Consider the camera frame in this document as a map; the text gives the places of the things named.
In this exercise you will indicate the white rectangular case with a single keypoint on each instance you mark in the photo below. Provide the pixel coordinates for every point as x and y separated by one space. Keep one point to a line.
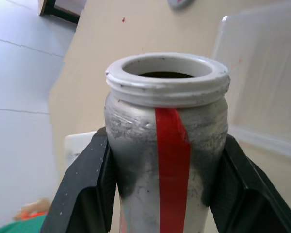
74 148

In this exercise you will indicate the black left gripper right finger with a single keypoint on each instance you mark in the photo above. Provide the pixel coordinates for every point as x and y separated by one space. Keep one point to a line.
252 201

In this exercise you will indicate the clear plastic box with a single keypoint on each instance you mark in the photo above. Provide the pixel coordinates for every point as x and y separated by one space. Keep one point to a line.
262 85

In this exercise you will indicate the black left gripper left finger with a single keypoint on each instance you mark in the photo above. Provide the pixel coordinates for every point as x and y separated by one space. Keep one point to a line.
80 194

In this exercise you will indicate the grey round object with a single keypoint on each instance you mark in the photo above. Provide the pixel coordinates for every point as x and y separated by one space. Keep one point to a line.
180 3

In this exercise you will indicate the dark furniture leg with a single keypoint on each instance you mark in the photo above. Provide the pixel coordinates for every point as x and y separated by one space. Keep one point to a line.
60 9

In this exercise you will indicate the silver red can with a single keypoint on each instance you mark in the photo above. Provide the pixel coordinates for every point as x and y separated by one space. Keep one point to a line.
135 170

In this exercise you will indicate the teal dinosaur backpack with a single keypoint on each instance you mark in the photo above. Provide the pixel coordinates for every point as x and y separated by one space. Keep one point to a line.
17 224

